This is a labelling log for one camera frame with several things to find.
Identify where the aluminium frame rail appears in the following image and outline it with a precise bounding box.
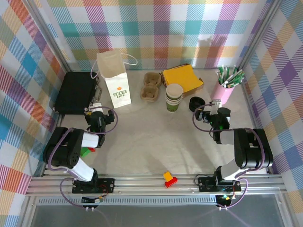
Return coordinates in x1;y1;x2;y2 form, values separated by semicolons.
26;175;288;197

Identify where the bundle of green white straws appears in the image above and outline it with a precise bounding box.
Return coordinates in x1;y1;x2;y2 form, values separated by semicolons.
215;66;246;88

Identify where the black carrying case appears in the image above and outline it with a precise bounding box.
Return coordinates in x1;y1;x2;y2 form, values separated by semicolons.
53;71;104;115

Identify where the yellow paper napkin stack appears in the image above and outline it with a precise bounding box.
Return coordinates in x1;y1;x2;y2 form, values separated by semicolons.
160;64;203;93

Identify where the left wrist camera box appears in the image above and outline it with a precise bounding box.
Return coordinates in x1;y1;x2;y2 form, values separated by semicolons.
89;102;104;114

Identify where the stack of paper cups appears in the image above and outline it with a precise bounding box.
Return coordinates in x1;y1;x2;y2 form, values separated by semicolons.
165;84;184;113

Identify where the small wired connector board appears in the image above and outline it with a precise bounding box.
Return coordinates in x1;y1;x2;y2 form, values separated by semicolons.
216;194;234;206
81;195;105;204

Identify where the white printed paper bag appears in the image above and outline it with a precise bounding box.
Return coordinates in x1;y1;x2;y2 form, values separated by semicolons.
91;48;138;109

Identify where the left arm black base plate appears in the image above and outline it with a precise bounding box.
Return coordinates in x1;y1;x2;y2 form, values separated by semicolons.
71;177;116;194

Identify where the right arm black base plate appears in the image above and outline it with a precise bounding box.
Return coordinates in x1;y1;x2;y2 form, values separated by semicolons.
197;176;242;192

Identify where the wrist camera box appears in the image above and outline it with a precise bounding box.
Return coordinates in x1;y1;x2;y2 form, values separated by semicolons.
89;102;104;114
209;99;222;115

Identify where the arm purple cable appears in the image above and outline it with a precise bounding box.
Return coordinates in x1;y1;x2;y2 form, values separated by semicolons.
47;106;119;210
192;104;264;211

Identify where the pink cylindrical holder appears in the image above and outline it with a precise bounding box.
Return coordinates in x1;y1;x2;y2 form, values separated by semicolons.
210;80;236;105

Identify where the grey perforated cable duct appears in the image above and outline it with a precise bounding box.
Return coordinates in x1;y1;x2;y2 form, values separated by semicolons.
37;198;218;207

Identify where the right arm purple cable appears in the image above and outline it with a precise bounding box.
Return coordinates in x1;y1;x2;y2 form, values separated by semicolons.
192;104;264;211

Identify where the aluminium frame post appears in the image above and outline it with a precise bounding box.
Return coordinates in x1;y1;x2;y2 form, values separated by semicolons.
22;0;73;73
238;0;285;70

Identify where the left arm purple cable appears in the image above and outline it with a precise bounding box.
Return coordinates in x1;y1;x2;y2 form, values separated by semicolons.
47;106;119;210

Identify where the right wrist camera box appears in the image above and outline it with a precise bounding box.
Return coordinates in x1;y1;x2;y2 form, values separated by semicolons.
209;99;222;115

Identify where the brown pulp cup carrier stack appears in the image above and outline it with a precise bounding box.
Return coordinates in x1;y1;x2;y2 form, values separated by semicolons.
140;72;163;103

